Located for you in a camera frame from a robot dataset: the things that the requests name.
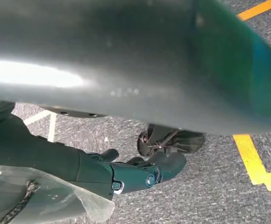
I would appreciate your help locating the pale floor tape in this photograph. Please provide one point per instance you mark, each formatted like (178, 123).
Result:
(51, 126)

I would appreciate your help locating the glossy grey robot body shell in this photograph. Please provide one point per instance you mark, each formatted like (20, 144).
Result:
(126, 46)

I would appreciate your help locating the flat dark metal plate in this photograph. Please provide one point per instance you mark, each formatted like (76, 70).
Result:
(74, 113)

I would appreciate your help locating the black robot foot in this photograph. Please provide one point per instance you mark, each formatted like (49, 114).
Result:
(187, 143)

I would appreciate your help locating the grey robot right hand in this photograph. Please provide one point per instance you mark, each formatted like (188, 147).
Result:
(56, 157)

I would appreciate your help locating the yellow floor tape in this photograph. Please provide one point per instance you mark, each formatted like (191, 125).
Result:
(256, 9)
(250, 160)

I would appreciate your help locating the clear plastic sheet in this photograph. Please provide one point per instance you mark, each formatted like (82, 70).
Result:
(98, 207)

